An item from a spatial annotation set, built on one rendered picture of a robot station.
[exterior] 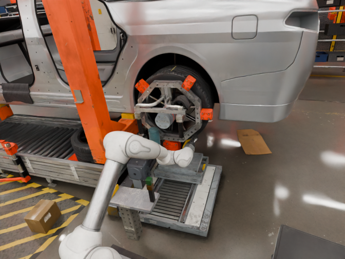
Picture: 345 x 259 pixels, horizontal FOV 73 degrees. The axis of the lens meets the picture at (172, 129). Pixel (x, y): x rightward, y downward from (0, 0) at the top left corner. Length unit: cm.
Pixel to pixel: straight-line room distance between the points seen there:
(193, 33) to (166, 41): 23
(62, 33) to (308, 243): 199
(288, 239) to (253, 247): 41
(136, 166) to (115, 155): 86
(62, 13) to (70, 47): 20
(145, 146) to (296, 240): 110
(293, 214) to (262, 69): 125
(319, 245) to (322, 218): 66
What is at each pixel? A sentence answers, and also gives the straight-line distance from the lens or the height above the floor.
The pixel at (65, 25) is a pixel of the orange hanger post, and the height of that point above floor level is 160.
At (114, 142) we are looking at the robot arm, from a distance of 133.
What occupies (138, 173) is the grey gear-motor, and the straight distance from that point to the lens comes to 218.
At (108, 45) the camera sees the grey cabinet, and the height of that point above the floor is 66.
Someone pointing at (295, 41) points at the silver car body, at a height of 136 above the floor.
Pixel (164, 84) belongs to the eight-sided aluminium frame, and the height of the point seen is 111.
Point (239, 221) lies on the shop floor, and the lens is 219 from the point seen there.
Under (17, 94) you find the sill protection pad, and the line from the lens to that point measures 323.
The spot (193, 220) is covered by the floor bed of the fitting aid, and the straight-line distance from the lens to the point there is 208.
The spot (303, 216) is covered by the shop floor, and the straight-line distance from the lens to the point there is 236.
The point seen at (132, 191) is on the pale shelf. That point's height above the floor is 45.
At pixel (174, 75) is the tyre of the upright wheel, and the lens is 191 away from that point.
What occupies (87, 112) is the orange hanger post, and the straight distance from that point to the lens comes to 186.
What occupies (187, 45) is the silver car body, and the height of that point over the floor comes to 136.
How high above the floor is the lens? 170
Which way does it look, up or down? 30 degrees down
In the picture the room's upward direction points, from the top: 6 degrees counter-clockwise
